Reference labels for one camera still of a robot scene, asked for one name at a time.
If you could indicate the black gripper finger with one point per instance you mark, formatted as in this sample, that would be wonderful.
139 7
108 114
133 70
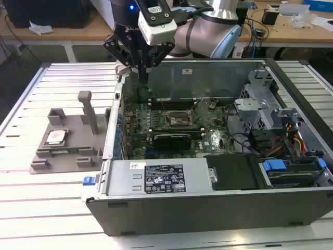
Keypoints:
114 49
162 50

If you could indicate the thin metal locking lever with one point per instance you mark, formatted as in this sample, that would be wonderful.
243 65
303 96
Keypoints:
164 107
197 104

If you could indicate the silver CPU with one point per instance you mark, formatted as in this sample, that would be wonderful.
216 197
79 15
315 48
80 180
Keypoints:
57 136

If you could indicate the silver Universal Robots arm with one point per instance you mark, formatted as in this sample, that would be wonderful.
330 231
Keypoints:
203 34

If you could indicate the CPU socket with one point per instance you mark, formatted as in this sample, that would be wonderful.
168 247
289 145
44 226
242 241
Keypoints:
182 115

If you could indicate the grey case corner latch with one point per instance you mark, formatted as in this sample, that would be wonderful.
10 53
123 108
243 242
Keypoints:
121 69

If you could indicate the wooden desk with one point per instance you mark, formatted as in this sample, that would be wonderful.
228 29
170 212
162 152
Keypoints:
78 34

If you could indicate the black RAM slot row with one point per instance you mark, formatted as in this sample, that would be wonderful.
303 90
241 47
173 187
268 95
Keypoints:
169 104
177 129

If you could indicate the coin cell battery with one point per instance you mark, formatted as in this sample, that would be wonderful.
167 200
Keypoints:
212 105

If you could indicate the large black box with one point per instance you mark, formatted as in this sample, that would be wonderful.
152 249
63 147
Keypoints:
46 13

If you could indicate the crumpled white paper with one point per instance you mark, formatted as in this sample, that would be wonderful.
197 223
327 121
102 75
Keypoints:
39 28

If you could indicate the black graphics card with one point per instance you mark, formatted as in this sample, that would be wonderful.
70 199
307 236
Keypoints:
171 142

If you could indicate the green motherboard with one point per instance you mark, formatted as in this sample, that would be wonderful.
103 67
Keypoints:
213 138

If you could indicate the grey metal drive cage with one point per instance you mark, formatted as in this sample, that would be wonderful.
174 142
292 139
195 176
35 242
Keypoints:
249 104

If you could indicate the green RAM stick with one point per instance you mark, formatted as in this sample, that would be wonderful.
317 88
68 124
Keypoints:
72 150

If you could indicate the small black box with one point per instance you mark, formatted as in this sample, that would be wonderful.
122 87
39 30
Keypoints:
269 17

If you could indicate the grey parts rack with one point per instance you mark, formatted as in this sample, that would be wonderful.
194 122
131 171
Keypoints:
67 161

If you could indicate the silver power supply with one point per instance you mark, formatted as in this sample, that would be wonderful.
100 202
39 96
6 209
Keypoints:
122 182

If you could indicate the blue case latch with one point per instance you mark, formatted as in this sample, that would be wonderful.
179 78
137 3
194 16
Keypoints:
88 181

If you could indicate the flat grey box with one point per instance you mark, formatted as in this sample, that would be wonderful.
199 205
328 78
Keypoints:
291 10

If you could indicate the black plastic shroud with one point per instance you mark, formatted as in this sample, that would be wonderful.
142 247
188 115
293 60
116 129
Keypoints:
231 172

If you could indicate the clear plastic bags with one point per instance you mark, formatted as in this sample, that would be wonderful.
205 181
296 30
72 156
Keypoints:
301 20

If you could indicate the hard disk in blue carrier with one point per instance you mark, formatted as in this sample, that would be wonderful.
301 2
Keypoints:
273 165

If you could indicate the white paper sheet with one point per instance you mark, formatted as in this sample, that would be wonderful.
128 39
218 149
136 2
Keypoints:
322 22

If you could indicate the blue cardboard box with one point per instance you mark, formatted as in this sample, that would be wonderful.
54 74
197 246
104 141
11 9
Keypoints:
320 5

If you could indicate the black open PC case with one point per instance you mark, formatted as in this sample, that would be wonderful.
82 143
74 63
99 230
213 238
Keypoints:
208 213

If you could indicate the white wrist camera on bracket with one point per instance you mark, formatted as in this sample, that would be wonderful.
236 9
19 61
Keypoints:
161 31

